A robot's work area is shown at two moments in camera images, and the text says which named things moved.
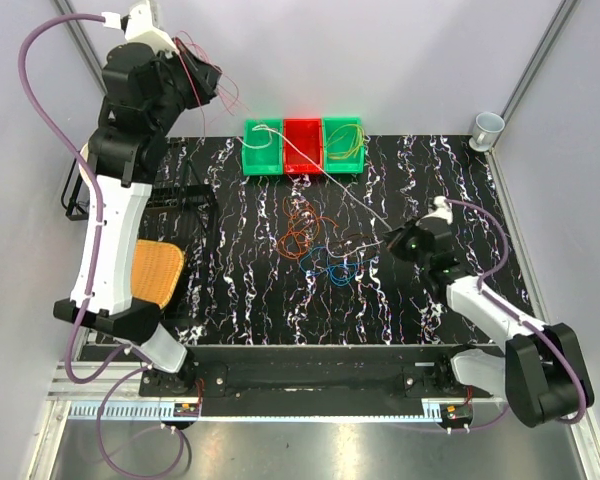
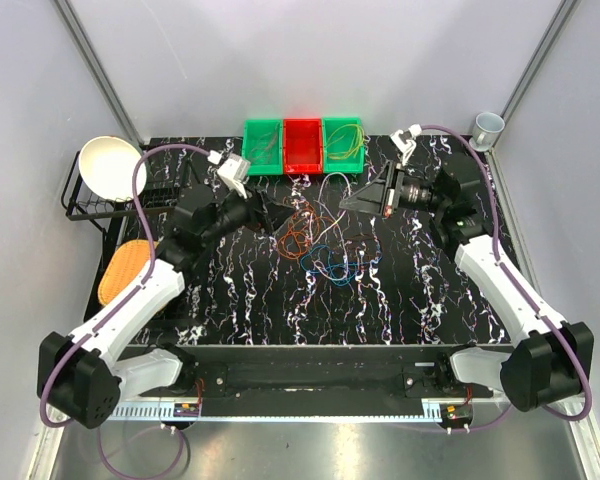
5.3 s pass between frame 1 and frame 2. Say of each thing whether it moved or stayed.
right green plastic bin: stayed
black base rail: stayed
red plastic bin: stayed
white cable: moved
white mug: stayed
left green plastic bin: stayed
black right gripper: moved
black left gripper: moved
